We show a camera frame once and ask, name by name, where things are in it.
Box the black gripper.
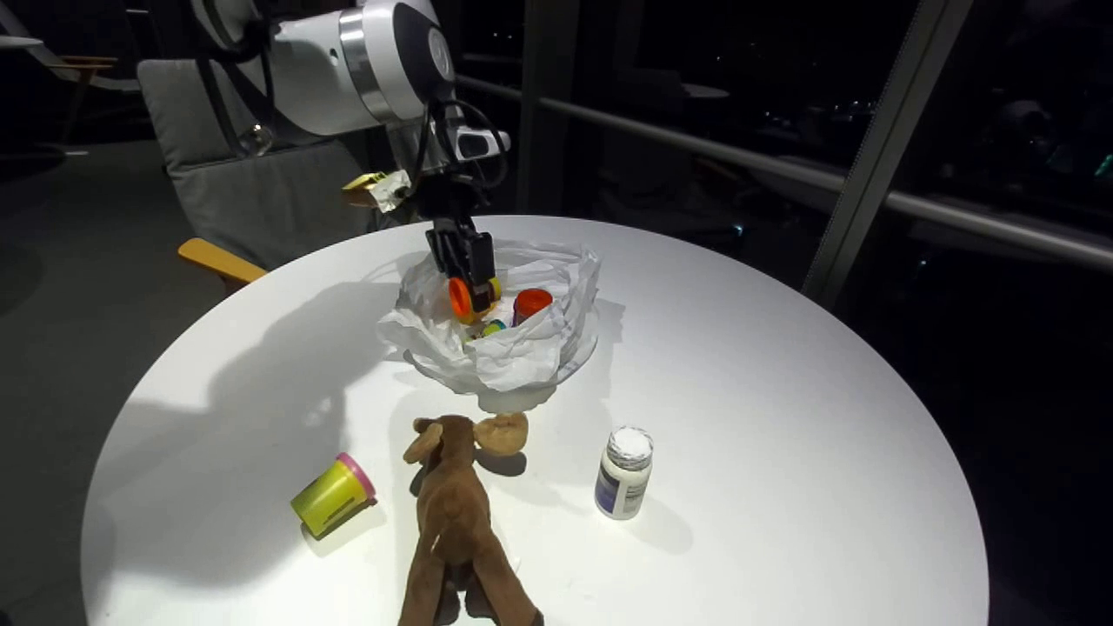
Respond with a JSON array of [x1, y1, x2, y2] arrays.
[[421, 171, 501, 317]]

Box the brown moose plush toy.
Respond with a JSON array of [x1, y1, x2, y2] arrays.
[[397, 411, 548, 626]]

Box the grey window mullion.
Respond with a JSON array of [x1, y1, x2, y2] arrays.
[[803, 0, 976, 307]]

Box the play-doh can pink lid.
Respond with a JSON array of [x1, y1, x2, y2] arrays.
[[288, 450, 380, 542]]

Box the grey chair wooden legs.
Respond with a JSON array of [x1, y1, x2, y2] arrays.
[[136, 55, 393, 288]]

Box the play-doh can orange lid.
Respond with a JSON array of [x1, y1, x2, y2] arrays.
[[445, 275, 503, 331]]

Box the dark window post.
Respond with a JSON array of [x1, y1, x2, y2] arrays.
[[516, 0, 584, 203]]

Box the white crumpled plastic bag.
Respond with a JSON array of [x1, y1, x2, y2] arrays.
[[380, 240, 604, 416]]

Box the white pill bottle blue label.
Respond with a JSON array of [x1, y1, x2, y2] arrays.
[[592, 425, 656, 524]]

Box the grey window rail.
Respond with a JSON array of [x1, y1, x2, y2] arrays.
[[455, 68, 1113, 271]]

